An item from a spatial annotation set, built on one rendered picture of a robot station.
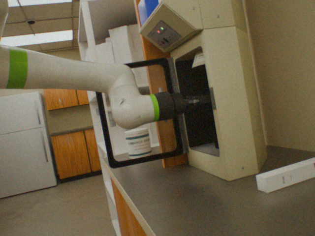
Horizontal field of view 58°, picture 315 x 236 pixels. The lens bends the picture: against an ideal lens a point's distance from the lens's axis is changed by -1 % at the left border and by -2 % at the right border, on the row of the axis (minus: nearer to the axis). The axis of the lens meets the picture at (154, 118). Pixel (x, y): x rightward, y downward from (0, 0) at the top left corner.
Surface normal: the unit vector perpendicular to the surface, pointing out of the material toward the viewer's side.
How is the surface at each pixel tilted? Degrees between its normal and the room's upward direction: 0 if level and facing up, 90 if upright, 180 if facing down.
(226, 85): 90
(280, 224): 0
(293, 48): 90
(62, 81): 130
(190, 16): 90
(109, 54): 83
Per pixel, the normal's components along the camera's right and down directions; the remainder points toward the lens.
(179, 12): 0.27, 0.00
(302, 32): -0.95, 0.18
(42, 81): 0.55, 0.60
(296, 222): -0.18, -0.98
